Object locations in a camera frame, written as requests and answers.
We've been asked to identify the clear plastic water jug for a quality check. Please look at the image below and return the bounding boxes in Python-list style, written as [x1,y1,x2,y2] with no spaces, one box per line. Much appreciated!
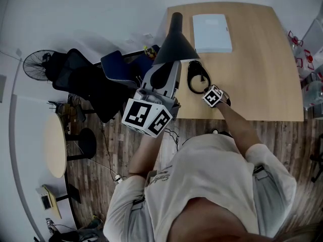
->
[302,81,323,108]

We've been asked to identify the clear jug red handle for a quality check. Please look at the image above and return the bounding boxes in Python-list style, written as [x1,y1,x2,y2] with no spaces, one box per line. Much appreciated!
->
[288,30,303,47]
[295,49,315,72]

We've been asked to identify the flat white box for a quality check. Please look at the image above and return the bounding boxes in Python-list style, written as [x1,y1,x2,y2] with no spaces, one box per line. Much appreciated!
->
[192,14,233,54]

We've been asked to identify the person's right forearm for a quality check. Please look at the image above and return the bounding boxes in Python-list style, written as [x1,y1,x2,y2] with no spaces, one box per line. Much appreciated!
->
[216,101,263,158]

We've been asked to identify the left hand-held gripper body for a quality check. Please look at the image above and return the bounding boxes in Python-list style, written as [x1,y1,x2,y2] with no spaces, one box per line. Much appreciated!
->
[121,60,183,138]

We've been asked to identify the person's left forearm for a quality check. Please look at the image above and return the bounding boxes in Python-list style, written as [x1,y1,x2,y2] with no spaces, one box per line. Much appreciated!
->
[128,129,166,178]

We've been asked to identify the small yellow orange object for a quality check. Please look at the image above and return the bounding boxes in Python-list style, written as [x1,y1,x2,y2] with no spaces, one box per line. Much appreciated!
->
[143,45,158,61]

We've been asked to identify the black mesh office chair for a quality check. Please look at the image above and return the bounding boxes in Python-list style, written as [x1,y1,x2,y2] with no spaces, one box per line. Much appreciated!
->
[51,48,138,124]

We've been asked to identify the blue fabric chair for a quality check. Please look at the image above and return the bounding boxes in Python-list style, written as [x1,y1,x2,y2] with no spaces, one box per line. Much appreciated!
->
[100,44,161,89]

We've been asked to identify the thin black floor cable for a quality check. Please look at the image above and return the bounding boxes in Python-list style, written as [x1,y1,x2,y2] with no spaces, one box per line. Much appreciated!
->
[99,121,132,178]

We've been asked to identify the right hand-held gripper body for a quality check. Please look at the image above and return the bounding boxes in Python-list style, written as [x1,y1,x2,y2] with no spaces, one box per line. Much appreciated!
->
[201,84,232,108]

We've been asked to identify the black equipment pile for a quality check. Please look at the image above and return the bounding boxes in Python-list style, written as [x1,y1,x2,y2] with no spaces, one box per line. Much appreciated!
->
[34,214,104,242]

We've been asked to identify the black wheeled office chair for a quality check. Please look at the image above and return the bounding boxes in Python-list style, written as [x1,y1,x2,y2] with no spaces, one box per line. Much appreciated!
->
[309,152,323,184]

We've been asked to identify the round light wooden table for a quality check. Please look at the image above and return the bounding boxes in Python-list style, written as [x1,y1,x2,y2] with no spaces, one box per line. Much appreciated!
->
[42,112,68,178]

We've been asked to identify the white cabinet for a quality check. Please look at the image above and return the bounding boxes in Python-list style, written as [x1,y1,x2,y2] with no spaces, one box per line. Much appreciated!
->
[301,19,323,60]

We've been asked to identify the pile of cables and devices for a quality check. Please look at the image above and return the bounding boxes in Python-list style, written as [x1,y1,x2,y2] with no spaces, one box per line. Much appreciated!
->
[47,94,86,136]

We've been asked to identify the black coiled power cord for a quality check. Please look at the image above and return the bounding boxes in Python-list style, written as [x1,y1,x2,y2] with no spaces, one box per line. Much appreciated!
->
[187,60,212,95]

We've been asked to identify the black desk lamp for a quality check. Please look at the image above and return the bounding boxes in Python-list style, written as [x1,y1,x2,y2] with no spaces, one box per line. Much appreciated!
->
[151,12,200,67]

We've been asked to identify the black round stool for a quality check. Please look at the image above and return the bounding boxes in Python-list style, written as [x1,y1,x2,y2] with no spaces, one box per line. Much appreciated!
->
[66,127,97,161]

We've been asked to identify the light wooden desk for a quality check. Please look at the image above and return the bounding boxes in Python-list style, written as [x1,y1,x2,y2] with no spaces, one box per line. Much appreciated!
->
[157,1,305,123]

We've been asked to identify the black standing fan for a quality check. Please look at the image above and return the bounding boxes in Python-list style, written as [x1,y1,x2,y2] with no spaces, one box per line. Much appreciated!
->
[22,49,60,82]

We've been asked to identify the person's beige shirt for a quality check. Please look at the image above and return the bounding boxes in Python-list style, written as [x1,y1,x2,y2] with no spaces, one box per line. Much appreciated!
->
[102,134,297,242]

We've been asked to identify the small wooden box device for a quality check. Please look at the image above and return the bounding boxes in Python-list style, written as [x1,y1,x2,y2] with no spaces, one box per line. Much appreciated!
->
[36,184,63,219]

